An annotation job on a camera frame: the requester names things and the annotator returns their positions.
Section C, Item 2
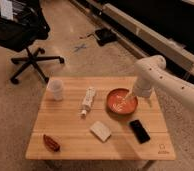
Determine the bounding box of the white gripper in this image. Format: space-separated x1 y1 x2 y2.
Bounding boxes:
124 81 152 101

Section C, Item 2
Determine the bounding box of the orange ceramic bowl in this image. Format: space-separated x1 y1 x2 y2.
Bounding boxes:
106 88 138 115

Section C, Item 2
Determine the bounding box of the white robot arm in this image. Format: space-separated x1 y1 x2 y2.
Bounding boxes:
126 55 194 113

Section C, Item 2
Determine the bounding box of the white tube bottle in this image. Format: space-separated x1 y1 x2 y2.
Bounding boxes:
81 87 96 117

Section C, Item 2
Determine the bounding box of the wooden table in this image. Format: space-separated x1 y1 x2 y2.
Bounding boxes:
26 77 176 160

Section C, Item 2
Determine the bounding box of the black smartphone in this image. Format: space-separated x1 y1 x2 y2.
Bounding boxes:
129 120 150 144

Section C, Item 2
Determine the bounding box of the black bag on floor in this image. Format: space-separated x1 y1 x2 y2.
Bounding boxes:
95 28 117 46

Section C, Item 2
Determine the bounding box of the white plastic cup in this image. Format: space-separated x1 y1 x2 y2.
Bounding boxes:
48 80 63 101

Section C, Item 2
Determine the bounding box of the dark red small dish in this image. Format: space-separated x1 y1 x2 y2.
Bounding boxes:
43 135 60 152

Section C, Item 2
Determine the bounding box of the black office chair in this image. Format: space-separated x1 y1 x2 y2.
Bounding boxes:
0 0 65 84

